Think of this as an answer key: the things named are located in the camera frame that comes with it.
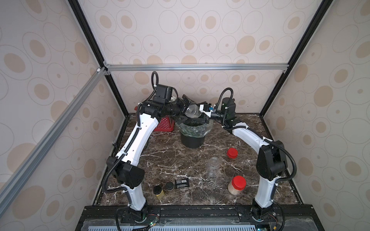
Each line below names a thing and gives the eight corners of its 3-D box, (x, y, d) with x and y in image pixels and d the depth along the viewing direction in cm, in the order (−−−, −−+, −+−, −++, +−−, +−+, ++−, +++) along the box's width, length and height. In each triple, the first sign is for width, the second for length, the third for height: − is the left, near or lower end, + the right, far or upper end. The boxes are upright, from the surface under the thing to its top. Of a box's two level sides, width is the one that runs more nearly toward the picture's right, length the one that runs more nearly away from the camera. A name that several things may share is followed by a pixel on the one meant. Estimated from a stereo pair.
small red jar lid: (228, 158, 97) (228, 157, 95) (226, 149, 101) (227, 147, 100) (238, 158, 97) (239, 157, 95) (236, 149, 101) (236, 147, 100)
